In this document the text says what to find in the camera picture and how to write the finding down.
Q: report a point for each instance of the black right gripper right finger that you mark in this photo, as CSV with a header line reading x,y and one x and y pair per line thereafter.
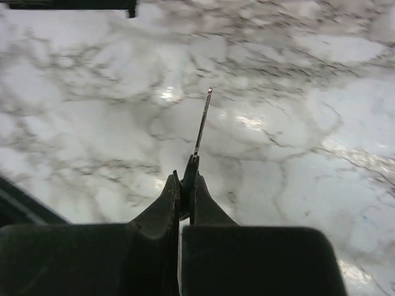
x,y
220,257

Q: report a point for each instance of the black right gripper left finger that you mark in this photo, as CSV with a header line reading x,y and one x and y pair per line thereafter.
x,y
42,254

